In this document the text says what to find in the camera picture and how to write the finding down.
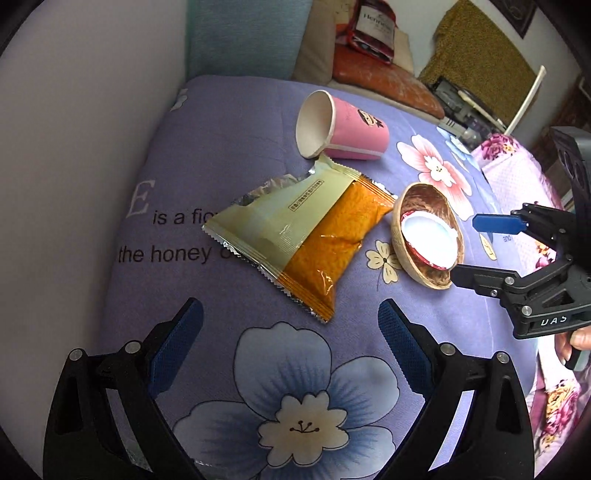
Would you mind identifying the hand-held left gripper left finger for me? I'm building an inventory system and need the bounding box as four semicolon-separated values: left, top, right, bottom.
44;298;204;480

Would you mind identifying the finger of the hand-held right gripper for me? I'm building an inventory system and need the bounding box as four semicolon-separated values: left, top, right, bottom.
450;255;583;306
472;202;576;253

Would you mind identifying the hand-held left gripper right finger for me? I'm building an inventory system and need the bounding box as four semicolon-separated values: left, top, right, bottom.
378;298;536;480

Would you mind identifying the white lid with red rim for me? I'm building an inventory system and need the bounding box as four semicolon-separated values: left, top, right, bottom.
401;210;462;271

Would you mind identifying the brown shell bowl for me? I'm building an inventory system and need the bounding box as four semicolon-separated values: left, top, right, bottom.
392;183;465;291

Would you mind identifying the orange and cream snack packet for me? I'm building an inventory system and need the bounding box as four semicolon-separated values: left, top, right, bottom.
202;154;398;324

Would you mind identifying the person's right hand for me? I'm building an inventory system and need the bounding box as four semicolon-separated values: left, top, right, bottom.
556;323;591;365

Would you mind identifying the pink floral bed sheet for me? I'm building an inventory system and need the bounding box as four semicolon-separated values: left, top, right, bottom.
471;133;585;467

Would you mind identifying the purple floral blanket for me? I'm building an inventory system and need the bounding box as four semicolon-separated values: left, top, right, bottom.
95;74;573;480

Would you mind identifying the white bar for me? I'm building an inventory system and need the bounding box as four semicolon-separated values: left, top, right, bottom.
505;65;547;137

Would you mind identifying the black device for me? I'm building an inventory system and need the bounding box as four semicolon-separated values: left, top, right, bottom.
427;76;506;134

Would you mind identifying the yellow brown patterned cloth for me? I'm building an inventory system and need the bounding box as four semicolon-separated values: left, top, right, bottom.
418;0;539;125

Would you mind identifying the pink paper cup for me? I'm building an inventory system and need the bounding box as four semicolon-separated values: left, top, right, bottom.
295;90;391;161

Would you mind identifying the orange seat cushion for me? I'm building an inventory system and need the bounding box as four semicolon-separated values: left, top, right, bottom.
332;46;446;120

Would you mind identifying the cream cushion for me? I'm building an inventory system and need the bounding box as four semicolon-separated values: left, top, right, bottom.
392;30;414;72

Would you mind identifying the red bottle print bag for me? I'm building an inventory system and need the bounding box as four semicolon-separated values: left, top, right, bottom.
346;0;399;63

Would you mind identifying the blue pillow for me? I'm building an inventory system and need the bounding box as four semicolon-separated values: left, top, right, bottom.
187;0;315;81

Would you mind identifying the dark picture frame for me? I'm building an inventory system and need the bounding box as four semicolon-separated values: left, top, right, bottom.
492;0;539;38

